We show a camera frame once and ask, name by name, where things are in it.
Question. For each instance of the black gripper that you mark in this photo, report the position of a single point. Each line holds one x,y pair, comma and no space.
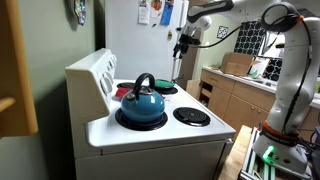
185,40

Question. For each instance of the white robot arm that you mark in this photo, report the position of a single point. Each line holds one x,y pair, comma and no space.
293,83

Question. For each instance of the white stove knob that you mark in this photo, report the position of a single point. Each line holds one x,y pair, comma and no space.
106,86
109,77

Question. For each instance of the white electric stove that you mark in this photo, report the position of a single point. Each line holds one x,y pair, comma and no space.
150,160

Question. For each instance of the yellow black fridge magnet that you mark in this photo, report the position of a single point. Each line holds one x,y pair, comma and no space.
170,35

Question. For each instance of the small dark fridge magnet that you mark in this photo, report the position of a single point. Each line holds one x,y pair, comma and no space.
154,25

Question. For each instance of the blue paper sheet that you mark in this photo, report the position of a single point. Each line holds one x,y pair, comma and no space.
167,15

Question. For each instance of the black coil burner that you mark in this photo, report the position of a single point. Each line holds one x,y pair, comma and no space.
125,85
123,125
166,92
191,116

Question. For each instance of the white refrigerator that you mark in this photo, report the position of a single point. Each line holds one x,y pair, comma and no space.
133,50

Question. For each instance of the orange picture paper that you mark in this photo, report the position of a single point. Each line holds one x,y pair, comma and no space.
156,8

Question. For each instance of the white paper note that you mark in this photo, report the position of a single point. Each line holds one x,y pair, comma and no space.
144,13

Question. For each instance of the large cardboard box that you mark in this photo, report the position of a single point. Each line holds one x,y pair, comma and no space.
236,65

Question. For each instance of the blue tea kettle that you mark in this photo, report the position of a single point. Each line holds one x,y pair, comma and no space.
143,106

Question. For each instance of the large black white patterned panel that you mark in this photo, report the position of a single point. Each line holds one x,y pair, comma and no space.
250,36

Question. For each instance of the green items on counter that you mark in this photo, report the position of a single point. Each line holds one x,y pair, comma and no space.
255,74

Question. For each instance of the wooden kitchen cabinets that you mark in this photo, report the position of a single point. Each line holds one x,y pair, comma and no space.
246,100

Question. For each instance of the wooden spice rack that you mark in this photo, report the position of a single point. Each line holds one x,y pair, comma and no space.
23,66

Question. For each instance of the small patterned wall frame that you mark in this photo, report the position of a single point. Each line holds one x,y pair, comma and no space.
223,32

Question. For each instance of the colourful wall decoration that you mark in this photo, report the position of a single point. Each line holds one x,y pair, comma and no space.
80,11

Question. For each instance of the aluminium profile frame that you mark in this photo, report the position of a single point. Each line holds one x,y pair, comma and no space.
253,166

